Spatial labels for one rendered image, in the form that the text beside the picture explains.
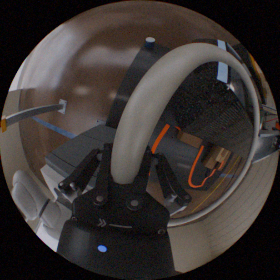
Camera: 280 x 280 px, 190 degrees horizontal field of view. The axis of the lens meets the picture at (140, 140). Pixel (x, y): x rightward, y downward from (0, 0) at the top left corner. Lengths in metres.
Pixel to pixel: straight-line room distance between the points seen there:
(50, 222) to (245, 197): 5.82
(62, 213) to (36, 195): 0.14
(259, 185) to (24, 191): 5.87
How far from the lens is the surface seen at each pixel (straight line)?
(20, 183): 0.50
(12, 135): 6.38
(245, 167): 0.46
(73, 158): 0.52
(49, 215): 0.48
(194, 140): 1.09
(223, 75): 0.38
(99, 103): 1.12
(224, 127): 0.49
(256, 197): 5.58
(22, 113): 1.19
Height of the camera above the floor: 0.99
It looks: 69 degrees down
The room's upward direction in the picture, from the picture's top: 175 degrees counter-clockwise
